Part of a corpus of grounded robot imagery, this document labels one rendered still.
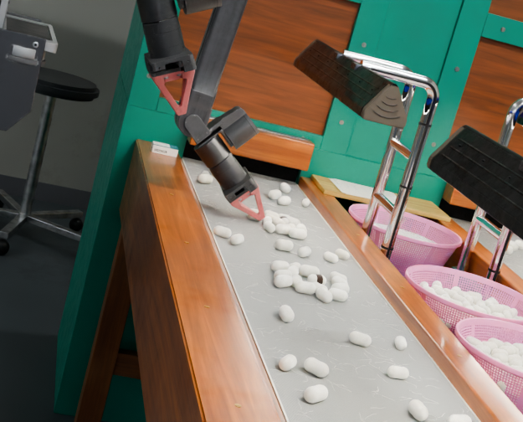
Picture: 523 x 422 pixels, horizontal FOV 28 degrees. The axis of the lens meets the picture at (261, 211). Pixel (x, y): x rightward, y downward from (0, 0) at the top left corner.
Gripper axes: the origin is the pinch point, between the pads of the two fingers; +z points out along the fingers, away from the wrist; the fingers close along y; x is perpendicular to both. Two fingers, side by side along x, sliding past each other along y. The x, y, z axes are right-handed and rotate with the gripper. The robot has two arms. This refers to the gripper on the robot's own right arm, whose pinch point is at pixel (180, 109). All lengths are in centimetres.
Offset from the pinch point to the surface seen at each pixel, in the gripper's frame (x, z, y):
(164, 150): -2, 26, 73
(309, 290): -13.9, 34.7, -3.7
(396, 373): -18, 37, -35
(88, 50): 3, 34, 288
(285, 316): -6.6, 30.7, -19.0
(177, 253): 5.9, 23.0, -1.3
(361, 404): -10, 34, -45
